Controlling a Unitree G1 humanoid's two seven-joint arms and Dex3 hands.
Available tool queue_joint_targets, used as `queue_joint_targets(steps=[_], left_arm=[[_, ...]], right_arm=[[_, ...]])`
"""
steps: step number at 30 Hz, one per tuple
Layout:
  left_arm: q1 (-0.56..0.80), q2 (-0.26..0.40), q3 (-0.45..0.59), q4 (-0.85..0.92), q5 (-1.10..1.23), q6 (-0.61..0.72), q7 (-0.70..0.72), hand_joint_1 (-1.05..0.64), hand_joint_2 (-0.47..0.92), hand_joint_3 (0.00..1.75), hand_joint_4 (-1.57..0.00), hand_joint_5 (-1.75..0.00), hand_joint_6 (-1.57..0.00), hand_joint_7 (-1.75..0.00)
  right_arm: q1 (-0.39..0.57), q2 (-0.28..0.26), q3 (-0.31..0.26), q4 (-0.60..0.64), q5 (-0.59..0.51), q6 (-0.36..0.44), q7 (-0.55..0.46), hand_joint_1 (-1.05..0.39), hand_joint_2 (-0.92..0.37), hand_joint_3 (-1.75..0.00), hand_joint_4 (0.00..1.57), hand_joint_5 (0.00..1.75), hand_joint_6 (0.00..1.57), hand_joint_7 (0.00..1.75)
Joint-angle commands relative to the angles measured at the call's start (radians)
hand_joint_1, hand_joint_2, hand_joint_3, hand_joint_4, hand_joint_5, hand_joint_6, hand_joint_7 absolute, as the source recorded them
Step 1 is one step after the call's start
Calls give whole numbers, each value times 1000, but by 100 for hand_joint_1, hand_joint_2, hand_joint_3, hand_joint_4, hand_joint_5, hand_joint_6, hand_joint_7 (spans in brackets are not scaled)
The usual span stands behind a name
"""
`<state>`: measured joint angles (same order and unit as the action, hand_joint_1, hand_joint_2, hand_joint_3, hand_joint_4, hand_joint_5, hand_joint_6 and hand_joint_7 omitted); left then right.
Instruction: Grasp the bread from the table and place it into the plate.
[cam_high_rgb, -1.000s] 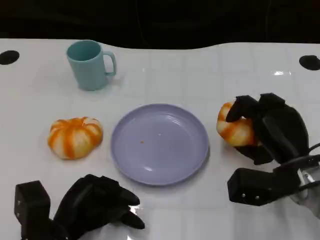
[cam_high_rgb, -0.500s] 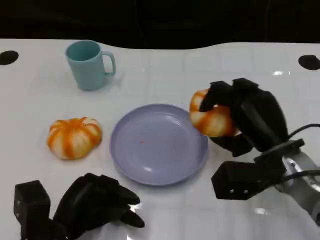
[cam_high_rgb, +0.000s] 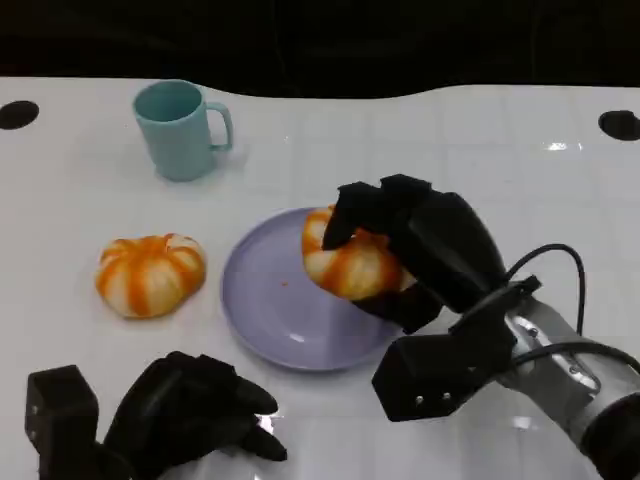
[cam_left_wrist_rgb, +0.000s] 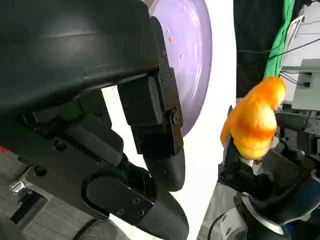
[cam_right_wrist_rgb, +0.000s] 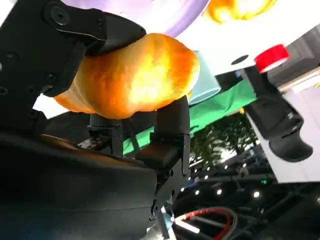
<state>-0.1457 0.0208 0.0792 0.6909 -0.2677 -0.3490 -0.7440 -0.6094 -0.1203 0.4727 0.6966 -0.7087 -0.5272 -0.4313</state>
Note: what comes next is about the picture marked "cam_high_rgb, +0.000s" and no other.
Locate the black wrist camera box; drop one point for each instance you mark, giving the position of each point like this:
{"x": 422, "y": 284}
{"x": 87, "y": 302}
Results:
{"x": 60, "y": 415}
{"x": 430, "y": 370}

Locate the pale green mug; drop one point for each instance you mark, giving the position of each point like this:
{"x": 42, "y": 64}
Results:
{"x": 175, "y": 132}

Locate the lilac plate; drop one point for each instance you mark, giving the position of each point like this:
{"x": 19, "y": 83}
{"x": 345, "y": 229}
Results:
{"x": 270, "y": 310}

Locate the orange and white toy bread roll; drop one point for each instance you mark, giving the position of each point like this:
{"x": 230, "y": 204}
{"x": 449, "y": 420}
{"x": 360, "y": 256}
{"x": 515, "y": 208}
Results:
{"x": 350, "y": 267}
{"x": 150, "y": 275}

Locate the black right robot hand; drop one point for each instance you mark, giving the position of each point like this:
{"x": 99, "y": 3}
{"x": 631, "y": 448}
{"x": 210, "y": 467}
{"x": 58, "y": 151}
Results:
{"x": 445, "y": 250}

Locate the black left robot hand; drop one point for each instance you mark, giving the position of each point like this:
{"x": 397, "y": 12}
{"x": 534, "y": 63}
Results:
{"x": 175, "y": 405}

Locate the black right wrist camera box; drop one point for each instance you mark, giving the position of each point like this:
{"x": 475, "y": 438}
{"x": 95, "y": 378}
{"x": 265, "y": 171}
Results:
{"x": 430, "y": 370}

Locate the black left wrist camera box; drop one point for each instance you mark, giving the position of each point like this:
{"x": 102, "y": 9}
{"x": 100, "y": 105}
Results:
{"x": 60, "y": 415}

